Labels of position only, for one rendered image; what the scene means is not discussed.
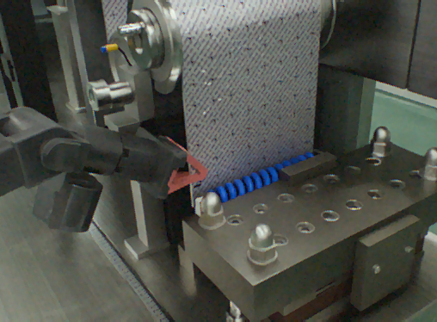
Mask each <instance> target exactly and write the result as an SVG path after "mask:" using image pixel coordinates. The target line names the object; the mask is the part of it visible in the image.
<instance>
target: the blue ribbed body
mask: <svg viewBox="0 0 437 322"><path fill-rule="evenodd" d="M312 157H314V154H312V153H311V152H306V153H305V154H304V155H303V154H300V155H298V157H297V158H291V159H289V161H287V160H285V161H283V163H282V164H275V165H274V167H272V166H269V167H268V168H267V169H266V170H264V169H262V170H259V171H258V173H257V174H256V173H252V174H250V176H249V177H248V176H243V179H242V181H241V180H240V179H235V180H234V181H233V184H232V183H227V184H225V188H223V186H220V185H219V186H218V187H217V188H216V193H215V191H214V190H213V189H209V190H208V191H207V193H208V192H213V193H215V194H218V197H219V199H220V200H221V204H222V203H224V202H226V201H228V199H229V200H231V199H235V198H237V197H238V196H240V195H243V194H248V193H249V192H251V191H253V190H255V189H259V188H262V187H263V186H266V185H268V184H271V183H274V182H277V181H278V180H280V169H284V168H286V167H287V166H289V165H292V164H297V163H298V162H301V161H303V160H305V159H309V158H312Z"/></svg>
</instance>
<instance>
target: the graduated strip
mask: <svg viewBox="0 0 437 322"><path fill-rule="evenodd" d="M88 232H89V234H90V235H91V236H92V237H93V238H94V239H95V242H96V243H97V244H98V245H99V246H100V247H101V249H102V250H103V252H105V255H106V256H107V257H108V258H109V259H110V262H111V263H112V264H113V265H114V267H115V268H116V269H117V270H118V271H119V273H120V275H121V276H122V277H123V278H124V279H125V282H126V283H127V284H128V285H129V286H130V288H131V289H132V291H133V292H134V293H135V294H136V296H137V297H138V299H139V300H140V302H141V303H142V304H143V305H144V306H145V309H146V310H147V311H148V312H149V313H150V315H151V316H152V318H154V320H155V321H156V322H175V321H174V320H173V319H172V317H171V315H169V313H168V312H167V311H166V309H165V308H164V307H163V305H162V304H161V302H160V301H159V300H158V299H157V297H156V296H155V295H154V294H153V293H152V292H151V290H150V289H149V288H148V287H147V286H146V283H145V282H143V280H142V279H141V277H140V276H139V275H138V274H137V272H136V271H135V270H134V268H133V267H131V264H130V263H129V262H127V260H126V258H125V257H123V256H122V254H121V252H120V251H119V250H118V249H117V247H116V246H115V245H114V243H113V242H112V241H111V239H110V238H109V237H108V236H107V235H106V233H105V232H104V231H103V230H102V229H101V227H100V226H99V225H98V224H97V223H96V221H95V220H94V218H93V220H92V221H91V224H90V226H89V230H88Z"/></svg>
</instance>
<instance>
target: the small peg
mask: <svg viewBox="0 0 437 322"><path fill-rule="evenodd" d="M117 31H118V34H119V37H120V38H124V37H129V36H133V35H135V34H141V27H140V25H139V23H138V22H136V23H134V24H133V23H132V24H129V25H124V26H119V27H118V29H117Z"/></svg>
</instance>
